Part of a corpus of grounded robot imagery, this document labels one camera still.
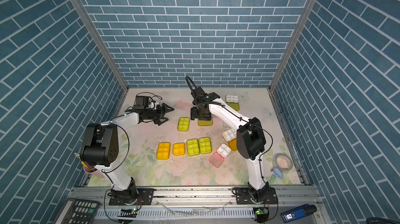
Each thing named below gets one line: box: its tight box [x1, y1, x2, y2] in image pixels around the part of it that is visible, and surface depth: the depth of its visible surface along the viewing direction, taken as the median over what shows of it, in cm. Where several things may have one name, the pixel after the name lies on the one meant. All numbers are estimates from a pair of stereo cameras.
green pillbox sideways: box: [177, 116, 191, 132], surface depth 101 cm
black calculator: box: [52, 197, 101, 224], surface depth 69 cm
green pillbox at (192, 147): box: [186, 138, 200, 157], surface depth 91 cm
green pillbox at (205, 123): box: [197, 118, 214, 127], surface depth 104 cm
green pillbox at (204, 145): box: [198, 136, 212, 155], surface depth 92 cm
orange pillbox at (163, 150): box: [156, 141, 171, 160], surface depth 90 cm
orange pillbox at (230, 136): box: [221, 128, 238, 152], surface depth 96 cm
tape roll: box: [272, 153, 294, 172], surface depth 86 cm
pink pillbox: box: [208, 143, 232, 168], surface depth 88 cm
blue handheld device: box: [280, 204, 318, 223], surface depth 68 cm
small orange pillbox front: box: [172, 142, 186, 157], surface depth 91 cm
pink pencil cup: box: [83, 165, 107, 180], surface depth 74 cm
